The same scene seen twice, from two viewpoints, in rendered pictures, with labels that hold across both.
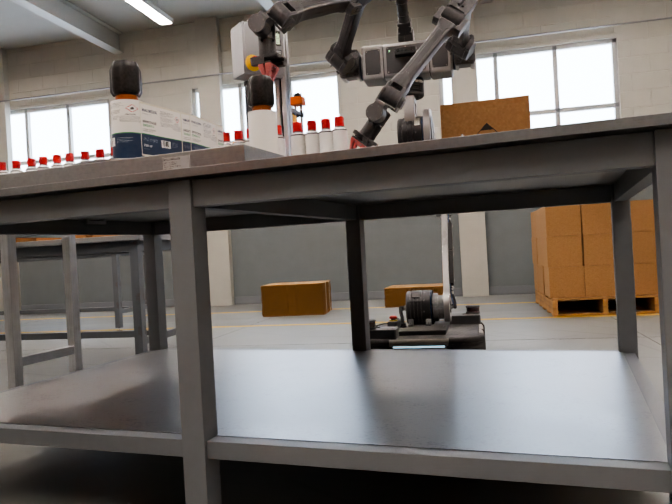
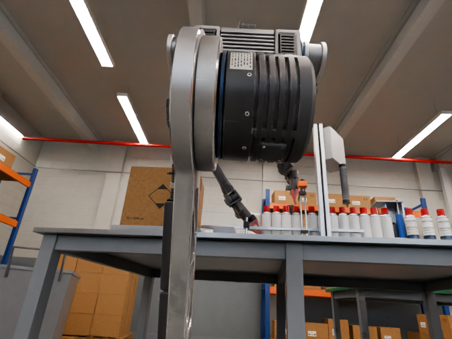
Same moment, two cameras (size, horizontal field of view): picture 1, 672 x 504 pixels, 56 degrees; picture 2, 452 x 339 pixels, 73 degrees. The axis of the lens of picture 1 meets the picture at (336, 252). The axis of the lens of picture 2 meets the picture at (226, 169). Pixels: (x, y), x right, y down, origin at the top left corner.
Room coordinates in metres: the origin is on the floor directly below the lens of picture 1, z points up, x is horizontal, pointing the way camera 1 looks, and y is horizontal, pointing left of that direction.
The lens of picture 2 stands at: (3.65, -0.60, 0.57)
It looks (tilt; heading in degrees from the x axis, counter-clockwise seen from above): 24 degrees up; 168
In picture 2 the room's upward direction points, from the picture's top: 4 degrees clockwise
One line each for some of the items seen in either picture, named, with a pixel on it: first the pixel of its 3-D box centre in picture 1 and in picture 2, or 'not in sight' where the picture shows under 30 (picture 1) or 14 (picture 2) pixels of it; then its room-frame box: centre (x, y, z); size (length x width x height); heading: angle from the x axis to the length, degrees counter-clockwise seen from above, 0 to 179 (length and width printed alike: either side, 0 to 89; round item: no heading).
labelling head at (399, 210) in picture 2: not in sight; (390, 227); (2.28, 0.61, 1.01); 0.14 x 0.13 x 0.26; 70
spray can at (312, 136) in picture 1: (313, 150); (286, 224); (2.18, 0.06, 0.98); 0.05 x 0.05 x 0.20
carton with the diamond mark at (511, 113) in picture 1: (487, 144); (166, 204); (2.27, -0.57, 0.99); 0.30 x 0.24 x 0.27; 74
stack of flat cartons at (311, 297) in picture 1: (297, 298); not in sight; (6.51, 0.43, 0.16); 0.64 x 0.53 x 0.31; 82
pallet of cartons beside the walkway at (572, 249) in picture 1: (588, 257); not in sight; (5.55, -2.23, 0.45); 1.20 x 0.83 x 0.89; 169
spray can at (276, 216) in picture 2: (327, 148); (276, 224); (2.16, 0.01, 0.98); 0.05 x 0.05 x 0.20
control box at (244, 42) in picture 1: (258, 53); (329, 150); (2.34, 0.25, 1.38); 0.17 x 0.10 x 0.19; 125
